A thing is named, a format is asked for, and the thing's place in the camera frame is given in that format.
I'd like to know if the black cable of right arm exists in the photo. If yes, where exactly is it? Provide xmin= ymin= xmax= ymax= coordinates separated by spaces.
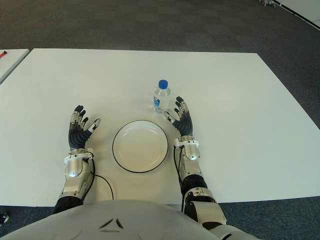
xmin=172 ymin=144 xmax=187 ymax=216

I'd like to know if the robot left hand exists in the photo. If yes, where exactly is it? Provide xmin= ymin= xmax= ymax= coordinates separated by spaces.
xmin=66 ymin=104 xmax=102 ymax=152

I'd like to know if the white side table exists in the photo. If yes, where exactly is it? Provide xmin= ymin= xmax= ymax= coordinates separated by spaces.
xmin=0 ymin=48 xmax=31 ymax=85

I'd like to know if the grey robot torso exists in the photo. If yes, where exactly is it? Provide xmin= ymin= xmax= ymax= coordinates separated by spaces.
xmin=0 ymin=199 xmax=218 ymax=240

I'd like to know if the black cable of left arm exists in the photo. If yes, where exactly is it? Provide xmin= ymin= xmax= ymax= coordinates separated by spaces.
xmin=86 ymin=149 xmax=116 ymax=201

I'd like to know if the clear water bottle blue cap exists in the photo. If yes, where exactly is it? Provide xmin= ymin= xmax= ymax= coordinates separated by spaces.
xmin=151 ymin=79 xmax=173 ymax=115

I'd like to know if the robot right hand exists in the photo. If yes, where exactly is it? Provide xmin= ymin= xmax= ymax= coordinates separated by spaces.
xmin=163 ymin=96 xmax=195 ymax=141

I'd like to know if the white panel with black edge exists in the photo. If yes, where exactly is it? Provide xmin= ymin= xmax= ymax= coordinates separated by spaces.
xmin=273 ymin=0 xmax=320 ymax=33

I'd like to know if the white plate black rim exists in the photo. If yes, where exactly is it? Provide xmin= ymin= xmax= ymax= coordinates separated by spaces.
xmin=111 ymin=120 xmax=170 ymax=174

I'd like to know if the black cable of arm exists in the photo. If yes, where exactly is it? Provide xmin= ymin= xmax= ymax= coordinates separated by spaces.
xmin=172 ymin=144 xmax=187 ymax=216
xmin=86 ymin=149 xmax=116 ymax=201

